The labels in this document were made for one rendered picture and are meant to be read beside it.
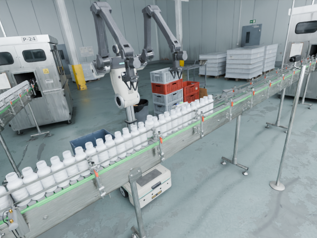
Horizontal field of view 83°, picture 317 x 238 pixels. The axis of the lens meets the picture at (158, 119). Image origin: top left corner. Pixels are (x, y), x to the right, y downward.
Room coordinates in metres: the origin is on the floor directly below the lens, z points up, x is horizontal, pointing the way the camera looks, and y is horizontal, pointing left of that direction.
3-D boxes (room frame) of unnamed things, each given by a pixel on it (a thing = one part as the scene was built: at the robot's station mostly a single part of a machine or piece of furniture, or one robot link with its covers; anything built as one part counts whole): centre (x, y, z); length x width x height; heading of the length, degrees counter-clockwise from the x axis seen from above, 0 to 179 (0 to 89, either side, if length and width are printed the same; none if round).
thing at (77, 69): (8.22, 3.35, 0.55); 0.40 x 0.40 x 1.10; 38
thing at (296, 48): (4.35, -3.35, 1.22); 0.23 x 0.03 x 0.32; 38
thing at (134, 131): (1.05, 0.16, 1.08); 0.06 x 0.06 x 0.17
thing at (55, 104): (4.59, 2.95, 1.00); 1.60 x 1.30 x 2.00; 20
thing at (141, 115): (3.29, 0.39, 0.32); 0.45 x 0.45 x 0.64
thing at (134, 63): (1.22, 0.14, 1.57); 0.12 x 0.09 x 0.12; 39
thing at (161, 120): (1.20, -0.02, 1.08); 0.06 x 0.06 x 0.17
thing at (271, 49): (8.44, -4.86, 0.59); 1.25 x 1.03 x 1.17; 129
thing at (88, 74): (10.35, 3.87, 0.50); 1.24 x 1.03 x 1.00; 131
